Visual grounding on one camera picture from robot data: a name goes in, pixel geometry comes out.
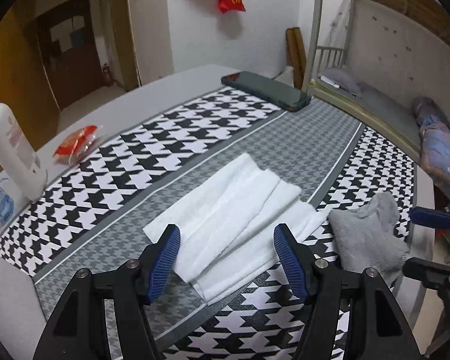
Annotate red snack packet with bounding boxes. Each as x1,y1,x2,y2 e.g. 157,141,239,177
53,125,99,165

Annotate red fire extinguisher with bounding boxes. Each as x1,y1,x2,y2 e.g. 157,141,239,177
102,63,114,87

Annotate black smartphone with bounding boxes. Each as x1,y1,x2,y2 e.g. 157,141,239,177
221,72,311,112

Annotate metal bunk bed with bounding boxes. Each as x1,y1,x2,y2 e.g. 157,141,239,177
301,0,450,203

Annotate grey sock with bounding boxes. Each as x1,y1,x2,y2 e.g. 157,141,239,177
328,192,410,285

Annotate white towel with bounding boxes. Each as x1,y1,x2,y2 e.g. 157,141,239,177
144,153,327,305

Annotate grey folded clothes on bed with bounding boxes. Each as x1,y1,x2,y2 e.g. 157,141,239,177
319,67,362,98

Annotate houndstooth table mat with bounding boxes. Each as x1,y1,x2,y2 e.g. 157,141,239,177
0,88,416,359

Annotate dark brown entrance door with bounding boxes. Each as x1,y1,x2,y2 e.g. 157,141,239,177
35,0,105,109

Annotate white pump lotion bottle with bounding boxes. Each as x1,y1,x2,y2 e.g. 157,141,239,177
0,101,48,202

